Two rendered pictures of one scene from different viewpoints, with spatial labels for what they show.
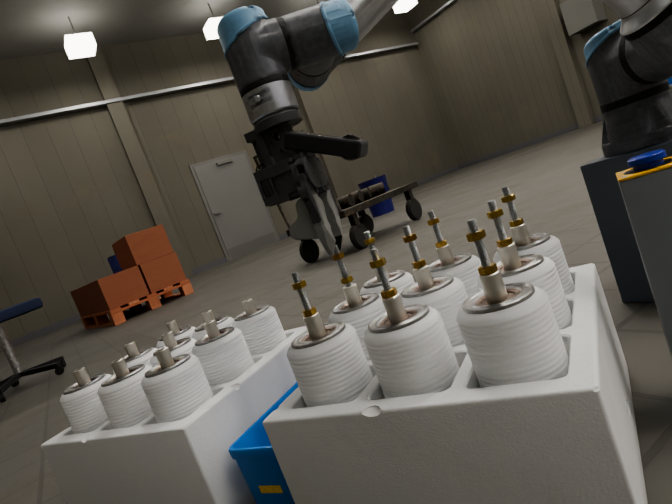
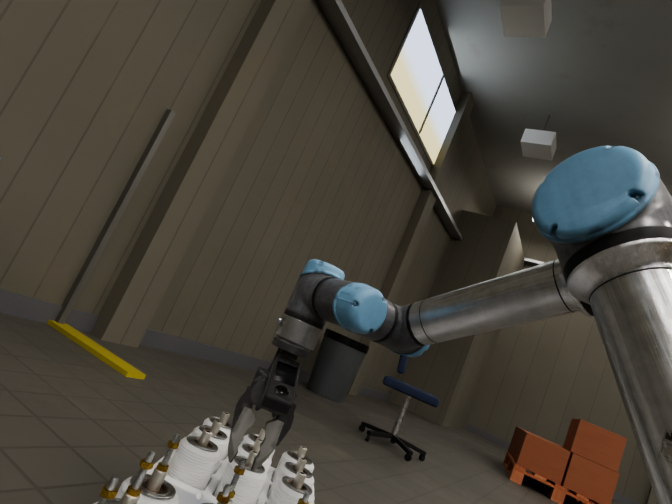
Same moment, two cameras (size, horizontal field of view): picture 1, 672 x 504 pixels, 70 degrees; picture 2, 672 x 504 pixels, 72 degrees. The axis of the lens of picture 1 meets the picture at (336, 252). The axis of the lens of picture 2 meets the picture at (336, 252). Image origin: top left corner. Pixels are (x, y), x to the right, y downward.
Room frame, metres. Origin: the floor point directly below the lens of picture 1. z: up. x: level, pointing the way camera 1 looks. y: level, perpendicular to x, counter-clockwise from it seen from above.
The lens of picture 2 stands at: (0.33, -0.72, 0.58)
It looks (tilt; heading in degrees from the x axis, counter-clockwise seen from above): 10 degrees up; 62
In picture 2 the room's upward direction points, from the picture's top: 24 degrees clockwise
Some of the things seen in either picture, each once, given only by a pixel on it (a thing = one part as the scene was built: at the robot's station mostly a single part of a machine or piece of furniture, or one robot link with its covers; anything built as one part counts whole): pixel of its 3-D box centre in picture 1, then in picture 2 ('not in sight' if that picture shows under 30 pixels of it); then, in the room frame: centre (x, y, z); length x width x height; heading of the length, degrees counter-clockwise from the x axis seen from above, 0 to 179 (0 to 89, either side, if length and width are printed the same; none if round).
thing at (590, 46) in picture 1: (625, 59); not in sight; (0.93, -0.65, 0.47); 0.13 x 0.12 x 0.14; 7
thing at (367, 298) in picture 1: (355, 303); not in sight; (0.72, 0.00, 0.25); 0.08 x 0.08 x 0.01
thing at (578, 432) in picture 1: (464, 391); not in sight; (0.66, -0.10, 0.09); 0.39 x 0.39 x 0.18; 59
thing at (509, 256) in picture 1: (509, 257); not in sight; (0.60, -0.20, 0.26); 0.02 x 0.02 x 0.03
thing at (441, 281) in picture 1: (427, 287); not in sight; (0.66, -0.10, 0.25); 0.08 x 0.08 x 0.01
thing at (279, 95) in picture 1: (271, 106); (296, 333); (0.72, 0.01, 0.57); 0.08 x 0.08 x 0.05
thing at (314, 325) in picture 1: (314, 326); (156, 479); (0.62, 0.06, 0.26); 0.02 x 0.02 x 0.03
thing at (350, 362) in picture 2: not in sight; (336, 365); (3.27, 3.65, 0.33); 0.55 x 0.53 x 0.67; 30
